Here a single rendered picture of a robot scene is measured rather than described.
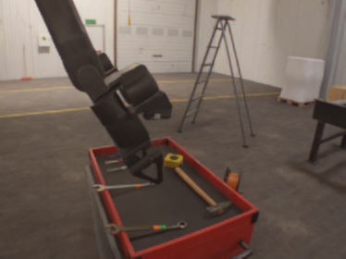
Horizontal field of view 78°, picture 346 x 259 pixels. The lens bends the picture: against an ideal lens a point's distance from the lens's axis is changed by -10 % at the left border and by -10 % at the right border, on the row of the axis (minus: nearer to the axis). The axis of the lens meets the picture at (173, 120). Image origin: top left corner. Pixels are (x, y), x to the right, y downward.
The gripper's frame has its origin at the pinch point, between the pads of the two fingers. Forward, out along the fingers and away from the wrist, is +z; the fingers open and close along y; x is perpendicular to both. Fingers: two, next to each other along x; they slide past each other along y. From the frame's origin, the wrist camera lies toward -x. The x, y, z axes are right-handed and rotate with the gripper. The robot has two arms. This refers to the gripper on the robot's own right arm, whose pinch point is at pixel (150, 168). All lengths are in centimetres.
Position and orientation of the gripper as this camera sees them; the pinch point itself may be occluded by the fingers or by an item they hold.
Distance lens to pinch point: 53.0
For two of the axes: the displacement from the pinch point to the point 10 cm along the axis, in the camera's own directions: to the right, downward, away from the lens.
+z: 4.2, 7.7, 4.8
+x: -8.1, 5.6, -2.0
